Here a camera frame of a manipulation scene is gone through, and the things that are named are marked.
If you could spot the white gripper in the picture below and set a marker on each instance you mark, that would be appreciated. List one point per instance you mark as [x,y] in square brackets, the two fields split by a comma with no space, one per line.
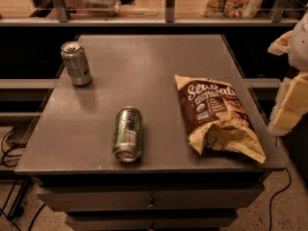
[299,48]

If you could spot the brown sea salt chip bag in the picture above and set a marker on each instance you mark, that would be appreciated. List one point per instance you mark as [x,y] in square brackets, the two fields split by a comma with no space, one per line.
[215,118]

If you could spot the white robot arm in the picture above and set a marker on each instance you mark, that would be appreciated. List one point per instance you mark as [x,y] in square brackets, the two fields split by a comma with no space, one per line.
[298,58]

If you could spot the colourful snack bag on shelf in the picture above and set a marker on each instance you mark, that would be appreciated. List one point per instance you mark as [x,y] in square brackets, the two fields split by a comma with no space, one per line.
[231,8]

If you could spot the lying green soda can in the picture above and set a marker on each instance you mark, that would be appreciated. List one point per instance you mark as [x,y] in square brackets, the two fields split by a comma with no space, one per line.
[127,140]

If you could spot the upright silver 7up can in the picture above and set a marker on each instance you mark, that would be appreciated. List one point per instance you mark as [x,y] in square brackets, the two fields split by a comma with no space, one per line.
[76,63]

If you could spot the upper drawer knob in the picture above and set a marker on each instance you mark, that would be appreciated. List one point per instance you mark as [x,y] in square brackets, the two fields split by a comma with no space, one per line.
[151,205]

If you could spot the clear plastic container on shelf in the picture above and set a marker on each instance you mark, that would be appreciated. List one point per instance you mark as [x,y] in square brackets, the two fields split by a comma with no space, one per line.
[100,7]

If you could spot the grey metal shelf rail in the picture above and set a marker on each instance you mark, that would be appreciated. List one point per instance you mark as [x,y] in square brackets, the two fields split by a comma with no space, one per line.
[144,13]

